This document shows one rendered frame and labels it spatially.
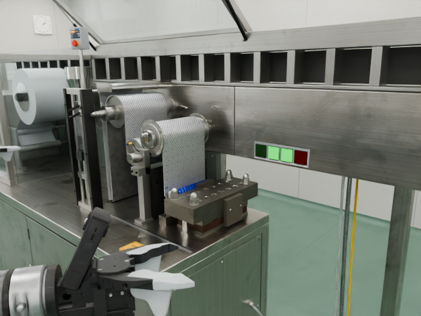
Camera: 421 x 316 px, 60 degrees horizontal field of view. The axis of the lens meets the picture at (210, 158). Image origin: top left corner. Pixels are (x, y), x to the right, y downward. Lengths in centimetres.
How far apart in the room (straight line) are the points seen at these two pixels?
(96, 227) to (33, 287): 11
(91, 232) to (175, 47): 138
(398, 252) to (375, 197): 237
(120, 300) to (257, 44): 116
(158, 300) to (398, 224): 114
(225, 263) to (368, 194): 265
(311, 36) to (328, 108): 26
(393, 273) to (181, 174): 90
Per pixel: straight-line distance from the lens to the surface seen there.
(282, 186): 436
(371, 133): 131
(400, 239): 156
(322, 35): 137
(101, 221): 54
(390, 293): 167
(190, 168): 156
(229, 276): 152
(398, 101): 128
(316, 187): 415
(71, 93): 169
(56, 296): 58
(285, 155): 146
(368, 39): 131
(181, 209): 137
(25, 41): 718
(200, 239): 140
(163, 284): 52
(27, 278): 58
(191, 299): 138
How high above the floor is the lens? 153
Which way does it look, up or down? 14 degrees down
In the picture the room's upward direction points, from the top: 1 degrees counter-clockwise
